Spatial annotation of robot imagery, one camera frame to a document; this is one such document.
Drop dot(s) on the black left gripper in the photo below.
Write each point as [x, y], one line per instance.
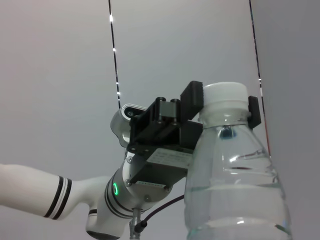
[175, 175]

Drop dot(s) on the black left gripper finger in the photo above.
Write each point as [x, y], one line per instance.
[255, 112]

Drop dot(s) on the clear plastic bottle green label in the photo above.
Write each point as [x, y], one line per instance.
[235, 175]

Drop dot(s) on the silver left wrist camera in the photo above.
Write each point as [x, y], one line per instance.
[119, 122]

